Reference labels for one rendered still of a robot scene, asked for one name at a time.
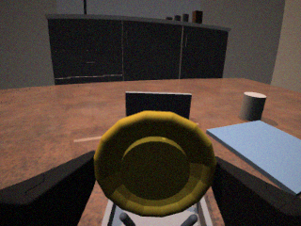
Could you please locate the grey dish rack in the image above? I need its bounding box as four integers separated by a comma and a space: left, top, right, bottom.
101, 90, 212, 226

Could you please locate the yellow plate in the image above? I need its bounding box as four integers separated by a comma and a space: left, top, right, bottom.
93, 110, 217, 218

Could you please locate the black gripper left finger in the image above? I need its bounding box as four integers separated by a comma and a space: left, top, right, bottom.
0, 151, 97, 226

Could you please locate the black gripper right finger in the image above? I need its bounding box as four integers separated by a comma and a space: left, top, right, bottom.
211, 157, 301, 226

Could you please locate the light blue square mat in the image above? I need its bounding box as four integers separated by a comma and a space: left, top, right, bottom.
206, 121, 301, 197

